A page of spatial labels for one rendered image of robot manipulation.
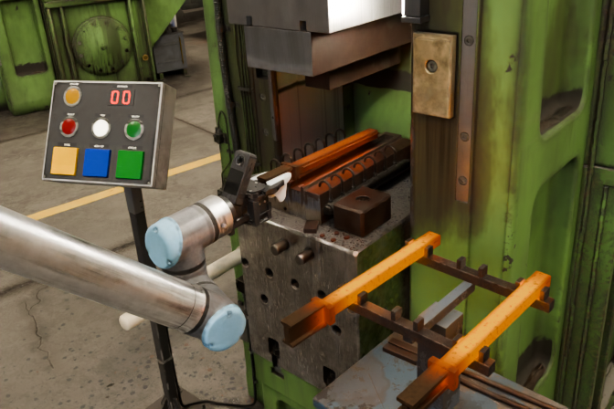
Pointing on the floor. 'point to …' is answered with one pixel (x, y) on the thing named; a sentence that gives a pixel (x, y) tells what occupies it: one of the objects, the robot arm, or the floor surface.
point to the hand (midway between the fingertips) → (283, 172)
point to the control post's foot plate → (179, 403)
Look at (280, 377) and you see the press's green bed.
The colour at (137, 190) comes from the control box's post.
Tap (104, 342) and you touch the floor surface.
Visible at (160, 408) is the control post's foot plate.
